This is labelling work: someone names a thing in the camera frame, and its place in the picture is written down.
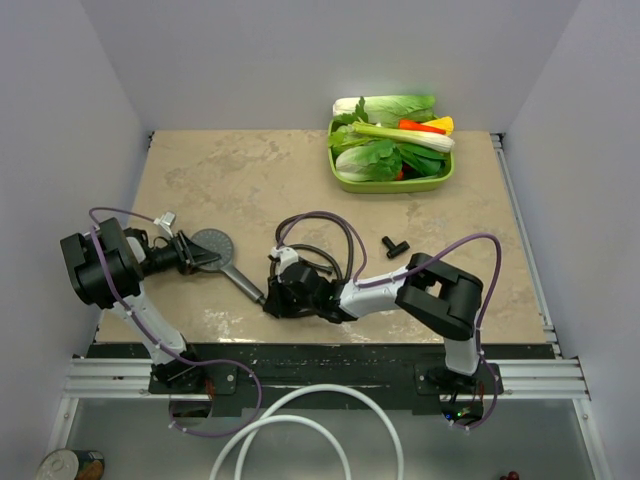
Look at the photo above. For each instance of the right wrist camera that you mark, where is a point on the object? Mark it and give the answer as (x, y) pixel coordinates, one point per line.
(284, 256)

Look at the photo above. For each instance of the napa cabbage at back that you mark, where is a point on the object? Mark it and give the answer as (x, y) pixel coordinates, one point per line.
(387, 110)

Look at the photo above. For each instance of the black mounting base plate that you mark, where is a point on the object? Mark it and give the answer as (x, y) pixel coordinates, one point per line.
(399, 377)

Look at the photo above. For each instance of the grey shower head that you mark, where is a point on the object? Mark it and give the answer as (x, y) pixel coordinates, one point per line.
(220, 242)

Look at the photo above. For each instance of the yellow pepper piece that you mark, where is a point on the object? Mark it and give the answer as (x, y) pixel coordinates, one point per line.
(443, 123)

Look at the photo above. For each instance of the napa cabbage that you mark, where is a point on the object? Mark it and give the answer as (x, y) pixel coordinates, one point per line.
(387, 110)
(378, 161)

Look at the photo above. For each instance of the black T-shaped fitting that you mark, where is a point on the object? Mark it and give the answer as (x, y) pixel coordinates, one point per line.
(394, 250)

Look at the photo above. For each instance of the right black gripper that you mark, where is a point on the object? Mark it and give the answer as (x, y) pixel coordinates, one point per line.
(275, 301)

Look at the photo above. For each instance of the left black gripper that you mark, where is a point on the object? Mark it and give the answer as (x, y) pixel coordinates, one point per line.
(190, 254)

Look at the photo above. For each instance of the napa cabbage in front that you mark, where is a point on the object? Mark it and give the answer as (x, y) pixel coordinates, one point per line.
(378, 161)

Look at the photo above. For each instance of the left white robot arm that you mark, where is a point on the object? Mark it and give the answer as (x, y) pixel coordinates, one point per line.
(107, 267)

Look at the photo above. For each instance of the tin can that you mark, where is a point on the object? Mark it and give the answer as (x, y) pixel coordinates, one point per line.
(67, 464)

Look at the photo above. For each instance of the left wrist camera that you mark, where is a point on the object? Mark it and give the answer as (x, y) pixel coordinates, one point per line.
(165, 223)

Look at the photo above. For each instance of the green vegetable tray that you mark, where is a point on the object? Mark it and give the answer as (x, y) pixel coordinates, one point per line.
(341, 138)

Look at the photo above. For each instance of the green celery stalk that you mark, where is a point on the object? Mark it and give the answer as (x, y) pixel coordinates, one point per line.
(434, 141)

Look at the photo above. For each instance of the orange carrot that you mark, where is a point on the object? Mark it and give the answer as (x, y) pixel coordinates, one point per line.
(405, 124)

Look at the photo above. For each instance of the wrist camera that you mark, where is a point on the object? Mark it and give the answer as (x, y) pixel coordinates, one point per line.
(284, 256)
(165, 223)

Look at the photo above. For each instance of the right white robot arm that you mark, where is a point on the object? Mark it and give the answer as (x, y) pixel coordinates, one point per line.
(444, 298)

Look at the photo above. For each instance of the dark green leafy vegetable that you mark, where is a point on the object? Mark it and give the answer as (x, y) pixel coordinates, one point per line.
(422, 160)

